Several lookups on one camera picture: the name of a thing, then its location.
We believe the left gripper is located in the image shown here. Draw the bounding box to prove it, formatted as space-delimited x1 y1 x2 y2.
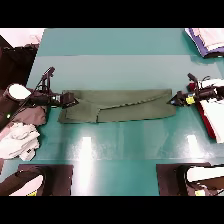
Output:
59 91 81 109

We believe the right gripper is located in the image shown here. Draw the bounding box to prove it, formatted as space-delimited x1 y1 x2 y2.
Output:
166 90 198 108

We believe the olive green shirt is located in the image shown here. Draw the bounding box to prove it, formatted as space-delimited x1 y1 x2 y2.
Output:
57 88 178 125

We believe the brown garment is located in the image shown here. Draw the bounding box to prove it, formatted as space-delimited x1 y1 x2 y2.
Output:
12 87 48 127

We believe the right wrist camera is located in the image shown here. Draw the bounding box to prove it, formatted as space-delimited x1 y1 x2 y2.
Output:
186 72 202 93

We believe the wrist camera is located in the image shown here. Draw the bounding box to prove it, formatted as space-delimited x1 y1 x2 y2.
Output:
186 72 202 93
34 66 57 95

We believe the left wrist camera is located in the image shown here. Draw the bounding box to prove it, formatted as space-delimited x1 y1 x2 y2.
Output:
34 66 57 95

